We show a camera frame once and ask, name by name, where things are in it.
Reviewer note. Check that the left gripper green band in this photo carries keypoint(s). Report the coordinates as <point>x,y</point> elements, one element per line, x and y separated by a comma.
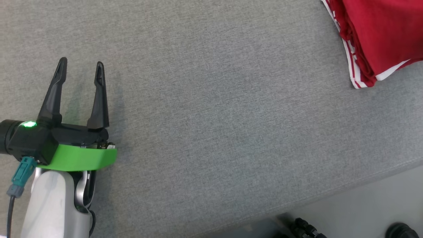
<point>82,157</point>

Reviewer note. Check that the red jersey with white stripes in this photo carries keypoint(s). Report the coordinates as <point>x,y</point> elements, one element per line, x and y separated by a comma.
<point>380,33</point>

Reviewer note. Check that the black knurled connector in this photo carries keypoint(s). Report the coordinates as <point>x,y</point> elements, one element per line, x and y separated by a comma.
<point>307,229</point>

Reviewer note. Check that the black round wheel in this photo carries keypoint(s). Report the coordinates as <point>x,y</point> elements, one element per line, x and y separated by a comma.
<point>401,231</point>

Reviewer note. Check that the left wrist camera box dark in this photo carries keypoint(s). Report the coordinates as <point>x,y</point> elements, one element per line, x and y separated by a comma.
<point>29,142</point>

